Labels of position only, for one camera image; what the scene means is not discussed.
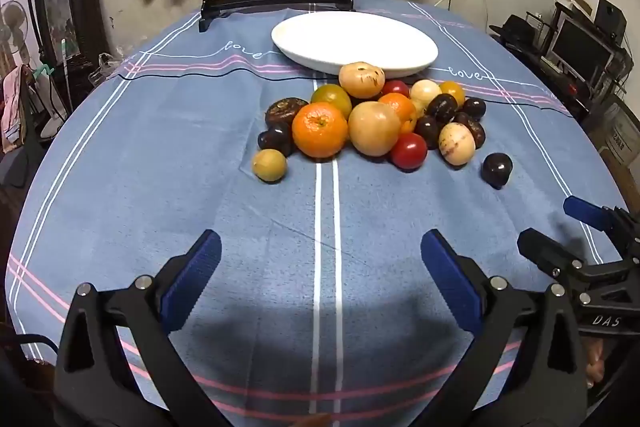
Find blue striped tablecloth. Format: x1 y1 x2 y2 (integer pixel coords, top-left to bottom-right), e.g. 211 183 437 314
5 0 621 427

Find green-yellow orange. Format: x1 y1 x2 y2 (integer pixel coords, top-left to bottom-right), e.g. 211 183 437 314
311 84 353 118

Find large dark mangosteen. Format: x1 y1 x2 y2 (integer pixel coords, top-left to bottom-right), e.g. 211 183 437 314
265 98 310 128

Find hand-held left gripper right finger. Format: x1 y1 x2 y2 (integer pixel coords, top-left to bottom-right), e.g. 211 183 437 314
415 229 588 427

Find clear plastic bag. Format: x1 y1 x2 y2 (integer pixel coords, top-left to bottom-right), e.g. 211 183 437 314
89 52 128 84

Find yellow-orange citrus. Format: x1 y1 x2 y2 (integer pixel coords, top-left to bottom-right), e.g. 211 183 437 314
439 80 466 105

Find person's right hand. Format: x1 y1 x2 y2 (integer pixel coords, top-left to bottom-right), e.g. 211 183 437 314
584 341 607 390

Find cream round fruit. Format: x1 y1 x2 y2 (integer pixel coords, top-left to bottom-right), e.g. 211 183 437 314
410 79 443 106

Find black speaker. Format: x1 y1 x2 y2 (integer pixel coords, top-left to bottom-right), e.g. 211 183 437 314
595 0 628 44

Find dark purple plum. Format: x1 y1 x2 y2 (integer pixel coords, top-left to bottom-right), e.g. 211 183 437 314
462 97 487 120
257 126 296 156
481 153 514 190

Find black desk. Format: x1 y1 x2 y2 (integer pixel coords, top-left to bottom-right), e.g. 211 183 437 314
525 2 640 128

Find large orange mandarin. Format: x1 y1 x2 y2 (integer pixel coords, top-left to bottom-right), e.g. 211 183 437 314
292 102 349 159

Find cream spotted fruit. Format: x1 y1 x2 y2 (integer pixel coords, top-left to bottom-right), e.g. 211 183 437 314
438 122 476 166

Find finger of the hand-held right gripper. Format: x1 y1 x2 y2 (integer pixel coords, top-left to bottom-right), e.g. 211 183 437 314
517 228 591 280
563 195 640 258

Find small orange mandarin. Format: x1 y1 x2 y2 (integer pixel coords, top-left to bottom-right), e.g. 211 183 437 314
377 93 418 134

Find cardboard box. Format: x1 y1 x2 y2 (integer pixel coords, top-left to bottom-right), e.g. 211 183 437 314
597 102 640 168

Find large tan round fruit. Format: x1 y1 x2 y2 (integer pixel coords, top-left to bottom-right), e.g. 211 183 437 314
348 101 401 156

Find white oval plate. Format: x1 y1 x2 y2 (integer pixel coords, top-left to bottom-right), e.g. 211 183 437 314
271 11 439 78

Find dark brown mangosteen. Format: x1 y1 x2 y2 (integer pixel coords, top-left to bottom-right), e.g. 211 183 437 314
455 113 486 148
415 115 441 148
426 93 459 124

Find pink cloth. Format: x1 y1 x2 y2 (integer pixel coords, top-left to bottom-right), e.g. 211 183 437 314
0 64 31 152

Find standing fan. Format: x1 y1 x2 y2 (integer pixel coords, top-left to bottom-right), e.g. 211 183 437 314
0 0 28 58

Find red tomato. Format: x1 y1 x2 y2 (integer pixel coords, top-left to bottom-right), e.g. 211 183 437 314
390 133 428 170
382 80 411 100

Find small tan longan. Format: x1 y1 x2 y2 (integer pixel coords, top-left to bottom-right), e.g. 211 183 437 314
251 149 287 182

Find computer monitor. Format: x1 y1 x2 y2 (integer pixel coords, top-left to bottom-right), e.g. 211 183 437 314
547 18 616 82

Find black hat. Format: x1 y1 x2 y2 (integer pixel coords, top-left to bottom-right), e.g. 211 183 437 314
489 14 540 46

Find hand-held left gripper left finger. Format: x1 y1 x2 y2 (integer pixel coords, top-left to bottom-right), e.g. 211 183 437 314
52 229 231 427

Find tan fruit with brown stem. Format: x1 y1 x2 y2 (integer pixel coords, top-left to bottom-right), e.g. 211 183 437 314
339 62 386 99

